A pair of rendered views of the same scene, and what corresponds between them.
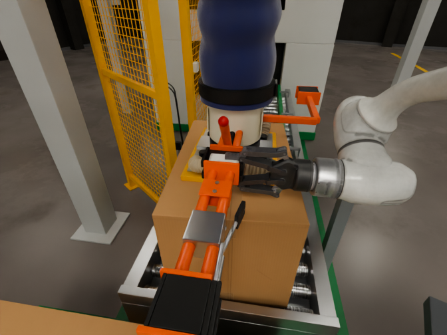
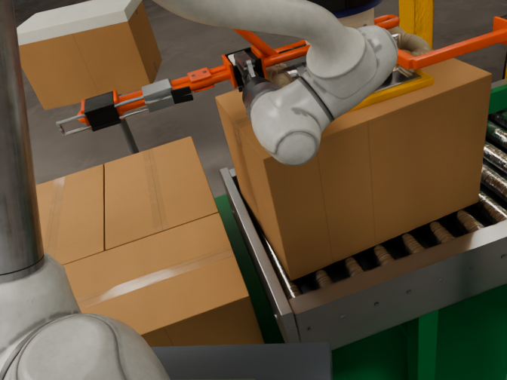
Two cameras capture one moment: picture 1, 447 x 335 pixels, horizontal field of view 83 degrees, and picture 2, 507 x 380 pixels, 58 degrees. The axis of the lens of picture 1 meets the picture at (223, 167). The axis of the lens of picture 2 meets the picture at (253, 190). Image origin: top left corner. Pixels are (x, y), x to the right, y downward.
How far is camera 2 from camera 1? 103 cm
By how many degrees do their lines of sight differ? 59
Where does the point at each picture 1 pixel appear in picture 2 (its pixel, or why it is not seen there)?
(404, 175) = (276, 123)
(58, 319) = (195, 167)
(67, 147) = not seen: hidden behind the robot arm
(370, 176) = (259, 111)
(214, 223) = (158, 88)
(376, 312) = not seen: outside the picture
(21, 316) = (187, 153)
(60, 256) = not seen: hidden behind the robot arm
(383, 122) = (312, 60)
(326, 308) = (302, 303)
